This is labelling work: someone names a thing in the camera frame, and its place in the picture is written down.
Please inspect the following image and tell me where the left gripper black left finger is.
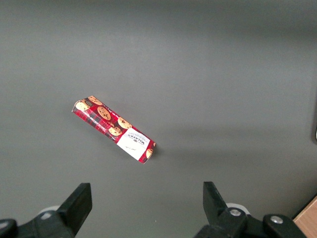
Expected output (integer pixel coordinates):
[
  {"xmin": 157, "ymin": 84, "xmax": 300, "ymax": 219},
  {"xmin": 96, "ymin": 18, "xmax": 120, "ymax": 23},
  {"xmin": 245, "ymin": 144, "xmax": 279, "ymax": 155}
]
[{"xmin": 0, "ymin": 182, "xmax": 93, "ymax": 238}]

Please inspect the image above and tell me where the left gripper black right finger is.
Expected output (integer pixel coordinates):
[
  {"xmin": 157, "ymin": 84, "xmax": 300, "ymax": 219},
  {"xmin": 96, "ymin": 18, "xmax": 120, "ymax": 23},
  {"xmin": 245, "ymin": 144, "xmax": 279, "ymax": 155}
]
[{"xmin": 194, "ymin": 181, "xmax": 308, "ymax": 238}]

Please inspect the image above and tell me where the red cookie box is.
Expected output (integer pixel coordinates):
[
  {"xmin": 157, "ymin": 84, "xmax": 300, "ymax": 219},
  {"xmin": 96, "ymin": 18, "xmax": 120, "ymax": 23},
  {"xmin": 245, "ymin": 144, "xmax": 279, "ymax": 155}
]
[{"xmin": 72, "ymin": 95, "xmax": 157, "ymax": 165}]

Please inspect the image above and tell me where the wooden board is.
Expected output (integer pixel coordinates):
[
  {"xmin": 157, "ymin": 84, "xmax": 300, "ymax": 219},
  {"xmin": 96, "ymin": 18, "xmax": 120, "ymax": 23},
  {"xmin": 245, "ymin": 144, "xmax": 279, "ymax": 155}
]
[{"xmin": 292, "ymin": 194, "xmax": 317, "ymax": 238}]

